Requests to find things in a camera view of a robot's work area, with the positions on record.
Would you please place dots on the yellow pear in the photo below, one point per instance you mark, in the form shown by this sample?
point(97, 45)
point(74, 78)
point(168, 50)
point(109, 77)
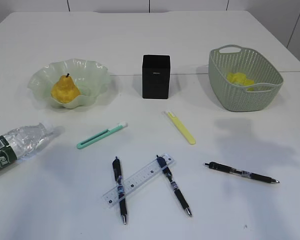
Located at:
point(65, 91)

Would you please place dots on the clear water bottle green label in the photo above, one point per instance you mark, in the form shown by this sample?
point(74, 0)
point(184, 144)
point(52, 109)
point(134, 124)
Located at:
point(22, 143)

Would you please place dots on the black pen middle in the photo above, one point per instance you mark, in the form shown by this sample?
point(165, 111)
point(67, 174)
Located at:
point(174, 186)

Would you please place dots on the black pen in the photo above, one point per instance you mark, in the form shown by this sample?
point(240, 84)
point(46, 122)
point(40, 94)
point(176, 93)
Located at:
point(118, 177)
point(245, 174)
point(174, 186)

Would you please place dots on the yellow utility knife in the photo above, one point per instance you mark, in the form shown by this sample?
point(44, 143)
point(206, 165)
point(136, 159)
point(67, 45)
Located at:
point(180, 127)

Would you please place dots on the green utility knife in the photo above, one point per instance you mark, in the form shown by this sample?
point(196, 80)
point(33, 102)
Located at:
point(101, 135)

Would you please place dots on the black square pen holder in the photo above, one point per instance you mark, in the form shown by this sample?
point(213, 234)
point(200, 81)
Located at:
point(156, 70)

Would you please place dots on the black pen left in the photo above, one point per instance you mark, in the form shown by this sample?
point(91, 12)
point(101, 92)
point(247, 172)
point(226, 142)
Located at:
point(118, 177)

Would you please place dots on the green wavy glass plate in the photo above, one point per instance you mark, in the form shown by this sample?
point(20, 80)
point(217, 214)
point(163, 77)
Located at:
point(90, 77)

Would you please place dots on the black pen right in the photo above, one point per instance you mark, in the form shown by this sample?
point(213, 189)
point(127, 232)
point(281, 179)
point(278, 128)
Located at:
point(245, 174)

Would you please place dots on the transparent plastic ruler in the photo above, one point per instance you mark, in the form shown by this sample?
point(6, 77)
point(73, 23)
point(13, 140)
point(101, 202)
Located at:
point(137, 180)

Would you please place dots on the green woven plastic basket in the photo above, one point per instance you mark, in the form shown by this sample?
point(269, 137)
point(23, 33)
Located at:
point(236, 59)

